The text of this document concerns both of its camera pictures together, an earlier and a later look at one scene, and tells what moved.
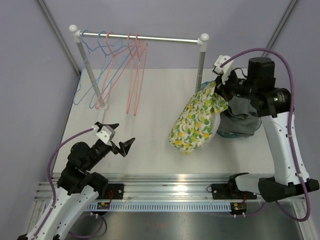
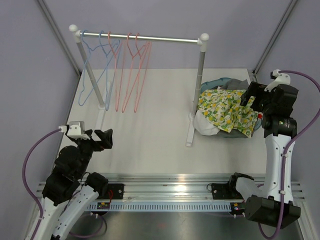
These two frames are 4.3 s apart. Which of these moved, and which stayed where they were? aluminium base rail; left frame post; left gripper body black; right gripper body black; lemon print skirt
Moved: right gripper body black; lemon print skirt; left gripper body black
Stayed: left frame post; aluminium base rail
